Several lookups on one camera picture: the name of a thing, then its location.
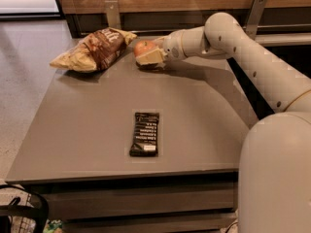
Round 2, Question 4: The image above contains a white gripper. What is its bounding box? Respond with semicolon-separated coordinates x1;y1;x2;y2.
135;30;186;66

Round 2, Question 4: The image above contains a black basket handle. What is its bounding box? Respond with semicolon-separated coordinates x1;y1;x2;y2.
0;184;49;233

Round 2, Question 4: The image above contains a right metal bracket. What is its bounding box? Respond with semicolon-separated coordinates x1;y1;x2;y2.
245;0;267;39

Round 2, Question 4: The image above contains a metal bracket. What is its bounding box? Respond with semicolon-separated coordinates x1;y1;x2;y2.
105;0;121;29
245;0;267;39

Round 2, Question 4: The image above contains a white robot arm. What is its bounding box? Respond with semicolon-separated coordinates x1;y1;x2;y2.
134;13;311;233

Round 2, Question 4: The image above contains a red apple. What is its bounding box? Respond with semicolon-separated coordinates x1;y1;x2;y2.
134;40;156;56

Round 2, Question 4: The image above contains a left metal bracket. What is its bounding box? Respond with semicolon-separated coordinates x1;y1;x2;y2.
105;0;121;29

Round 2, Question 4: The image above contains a brown chip bag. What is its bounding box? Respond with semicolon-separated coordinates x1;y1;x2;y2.
50;27;137;73

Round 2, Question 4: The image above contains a black snack bar wrapper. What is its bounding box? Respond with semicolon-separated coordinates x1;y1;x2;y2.
129;113;159;157

